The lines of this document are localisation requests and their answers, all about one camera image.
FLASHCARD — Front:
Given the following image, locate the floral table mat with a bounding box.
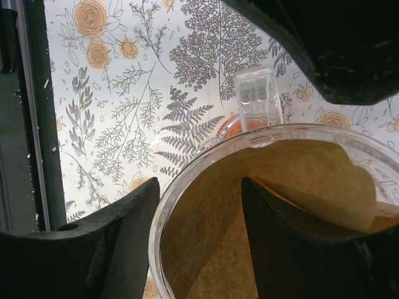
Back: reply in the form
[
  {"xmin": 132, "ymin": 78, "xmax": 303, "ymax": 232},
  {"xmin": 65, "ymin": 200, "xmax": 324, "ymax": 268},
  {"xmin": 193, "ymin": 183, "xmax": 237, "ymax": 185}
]
[{"xmin": 43, "ymin": 0, "xmax": 399, "ymax": 299}]

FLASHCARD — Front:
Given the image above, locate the orange glass carafe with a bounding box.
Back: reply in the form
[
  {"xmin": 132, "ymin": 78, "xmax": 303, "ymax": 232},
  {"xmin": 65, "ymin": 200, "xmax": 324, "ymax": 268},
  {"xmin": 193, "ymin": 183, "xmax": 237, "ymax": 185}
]
[{"xmin": 215, "ymin": 115, "xmax": 269, "ymax": 140}]

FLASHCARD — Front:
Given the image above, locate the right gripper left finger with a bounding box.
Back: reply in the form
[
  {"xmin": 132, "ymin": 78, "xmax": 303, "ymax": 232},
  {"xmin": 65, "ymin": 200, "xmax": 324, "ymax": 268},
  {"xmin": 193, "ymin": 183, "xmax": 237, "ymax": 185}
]
[{"xmin": 1, "ymin": 178, "xmax": 160, "ymax": 298}]

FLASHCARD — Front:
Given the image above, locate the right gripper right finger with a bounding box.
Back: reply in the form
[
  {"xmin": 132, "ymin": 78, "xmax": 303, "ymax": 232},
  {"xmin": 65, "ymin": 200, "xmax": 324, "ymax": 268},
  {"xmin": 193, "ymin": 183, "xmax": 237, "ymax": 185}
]
[{"xmin": 241, "ymin": 178, "xmax": 398, "ymax": 298}]

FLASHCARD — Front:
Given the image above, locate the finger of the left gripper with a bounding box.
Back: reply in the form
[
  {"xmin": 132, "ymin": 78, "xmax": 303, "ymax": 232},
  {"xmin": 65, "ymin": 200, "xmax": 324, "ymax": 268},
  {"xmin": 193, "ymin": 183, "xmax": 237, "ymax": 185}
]
[{"xmin": 227, "ymin": 0, "xmax": 398, "ymax": 105}]

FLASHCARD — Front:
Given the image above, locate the brown paper coffee filter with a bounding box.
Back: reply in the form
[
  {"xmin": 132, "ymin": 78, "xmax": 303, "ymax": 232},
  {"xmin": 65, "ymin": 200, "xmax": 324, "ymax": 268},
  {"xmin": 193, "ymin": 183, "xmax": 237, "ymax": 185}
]
[{"xmin": 160, "ymin": 140, "xmax": 398, "ymax": 298}]

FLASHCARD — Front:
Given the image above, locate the clear glass dripper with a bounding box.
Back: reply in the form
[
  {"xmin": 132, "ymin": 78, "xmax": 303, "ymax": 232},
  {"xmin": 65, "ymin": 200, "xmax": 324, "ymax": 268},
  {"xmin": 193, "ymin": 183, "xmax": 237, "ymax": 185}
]
[{"xmin": 149, "ymin": 68, "xmax": 398, "ymax": 298}]

